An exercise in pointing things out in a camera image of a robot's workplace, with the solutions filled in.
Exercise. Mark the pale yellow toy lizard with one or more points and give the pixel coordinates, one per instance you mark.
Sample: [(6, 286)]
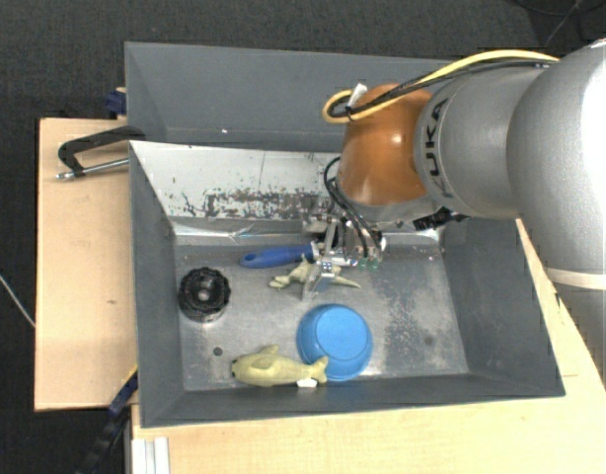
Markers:
[(292, 278)]

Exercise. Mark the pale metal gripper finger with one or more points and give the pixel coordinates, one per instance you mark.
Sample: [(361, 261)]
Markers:
[(319, 280), (317, 252)]

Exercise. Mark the black ribbed round knob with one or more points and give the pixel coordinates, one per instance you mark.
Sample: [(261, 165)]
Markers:
[(204, 294)]

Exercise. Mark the pale wood board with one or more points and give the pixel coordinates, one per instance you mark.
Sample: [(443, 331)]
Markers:
[(81, 264)]

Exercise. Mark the yellow toy fish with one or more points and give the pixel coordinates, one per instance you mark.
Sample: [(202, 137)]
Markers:
[(273, 368)]

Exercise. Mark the blue bowl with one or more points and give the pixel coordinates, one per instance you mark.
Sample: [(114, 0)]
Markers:
[(340, 339)]

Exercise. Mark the grey metal bin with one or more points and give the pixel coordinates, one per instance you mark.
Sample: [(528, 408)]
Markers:
[(431, 314)]

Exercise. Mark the black cylinder on white bracket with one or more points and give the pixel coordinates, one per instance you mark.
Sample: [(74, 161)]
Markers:
[(433, 220)]

